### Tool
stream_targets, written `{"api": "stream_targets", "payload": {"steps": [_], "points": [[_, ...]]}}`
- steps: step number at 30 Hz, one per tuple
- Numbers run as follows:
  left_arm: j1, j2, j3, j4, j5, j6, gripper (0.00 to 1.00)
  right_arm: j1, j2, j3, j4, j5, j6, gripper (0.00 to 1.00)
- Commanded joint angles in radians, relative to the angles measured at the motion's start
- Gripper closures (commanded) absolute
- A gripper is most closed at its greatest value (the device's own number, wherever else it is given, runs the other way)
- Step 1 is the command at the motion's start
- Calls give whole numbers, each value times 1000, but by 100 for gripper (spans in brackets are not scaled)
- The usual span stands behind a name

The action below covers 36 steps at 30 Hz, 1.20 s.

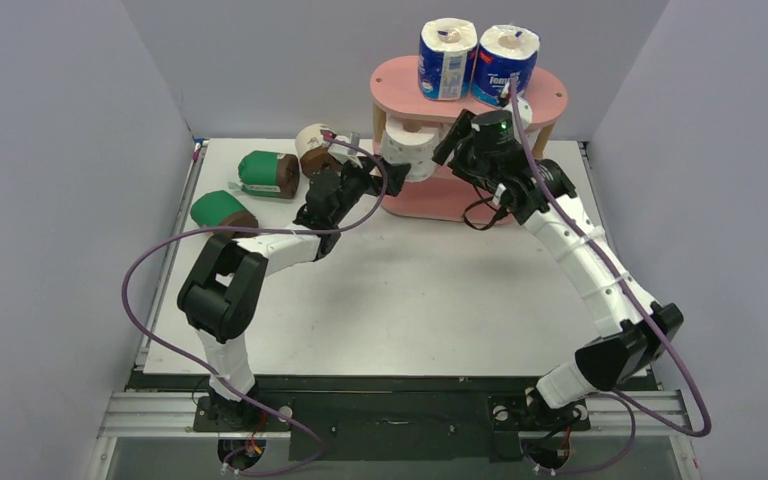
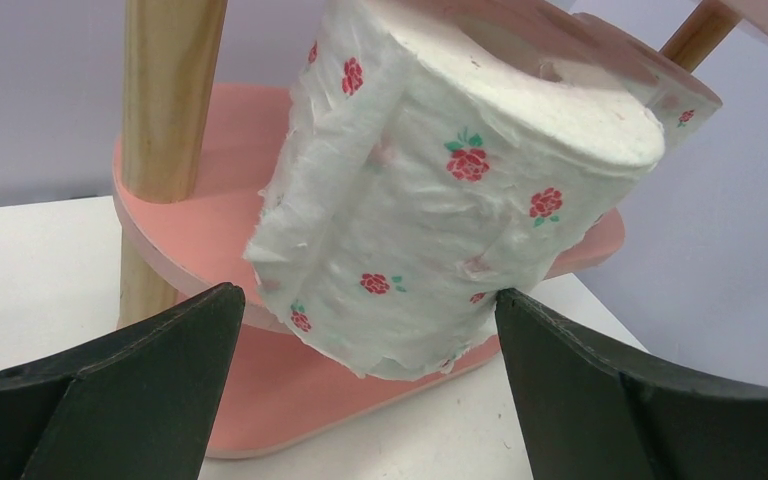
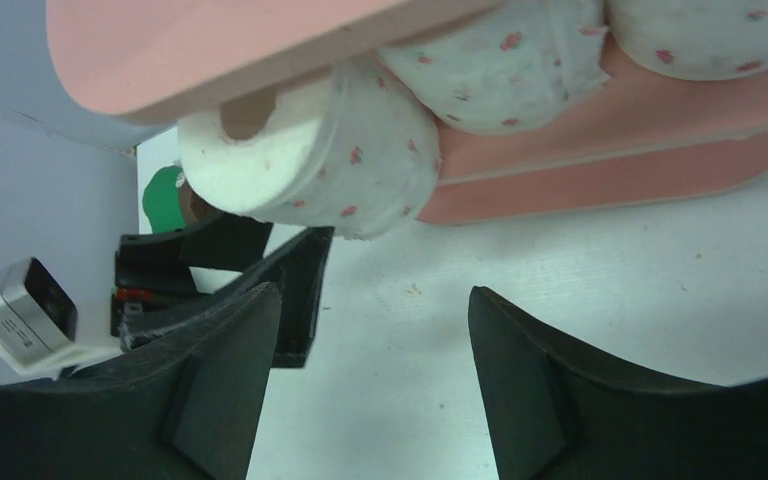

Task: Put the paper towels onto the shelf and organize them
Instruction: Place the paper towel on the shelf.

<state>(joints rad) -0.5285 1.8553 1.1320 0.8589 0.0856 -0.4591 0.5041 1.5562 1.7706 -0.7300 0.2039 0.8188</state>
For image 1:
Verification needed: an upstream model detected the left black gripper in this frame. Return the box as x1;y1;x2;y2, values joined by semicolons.
331;156;409;227

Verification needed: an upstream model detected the floral paper roll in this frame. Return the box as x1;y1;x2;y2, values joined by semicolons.
380;115;442;183

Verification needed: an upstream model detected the blue paper roll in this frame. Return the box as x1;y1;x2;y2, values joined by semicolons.
417;18;478;101

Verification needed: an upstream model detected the green brown roll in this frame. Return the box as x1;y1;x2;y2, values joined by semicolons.
190;190;259;228
228;150;300;199

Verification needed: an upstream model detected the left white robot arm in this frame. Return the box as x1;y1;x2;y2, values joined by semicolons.
177;156;411;430

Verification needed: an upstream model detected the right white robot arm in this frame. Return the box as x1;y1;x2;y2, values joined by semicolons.
433;110;683;427

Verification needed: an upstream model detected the beige brown paper roll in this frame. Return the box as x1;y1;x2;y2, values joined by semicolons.
294;123;342;178

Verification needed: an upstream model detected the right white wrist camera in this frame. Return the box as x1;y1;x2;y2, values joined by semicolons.
497;85;533;129

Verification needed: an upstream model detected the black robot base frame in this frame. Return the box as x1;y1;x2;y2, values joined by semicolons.
99;371;688;462

